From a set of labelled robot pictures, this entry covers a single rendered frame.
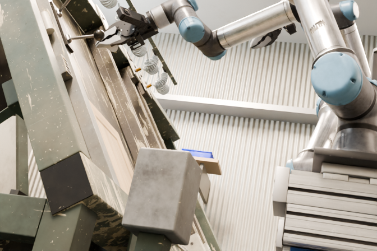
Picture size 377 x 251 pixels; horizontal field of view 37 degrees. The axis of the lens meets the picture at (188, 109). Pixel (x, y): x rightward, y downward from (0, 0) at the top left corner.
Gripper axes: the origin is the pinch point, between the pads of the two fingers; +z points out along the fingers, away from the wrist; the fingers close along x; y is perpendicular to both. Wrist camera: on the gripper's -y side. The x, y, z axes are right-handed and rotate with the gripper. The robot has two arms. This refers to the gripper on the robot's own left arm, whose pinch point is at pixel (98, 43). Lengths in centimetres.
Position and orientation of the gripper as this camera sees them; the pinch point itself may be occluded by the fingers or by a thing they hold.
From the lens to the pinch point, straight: 193.2
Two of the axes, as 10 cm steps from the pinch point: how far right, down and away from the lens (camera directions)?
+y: 2.5, 4.4, 8.6
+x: -3.7, -7.8, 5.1
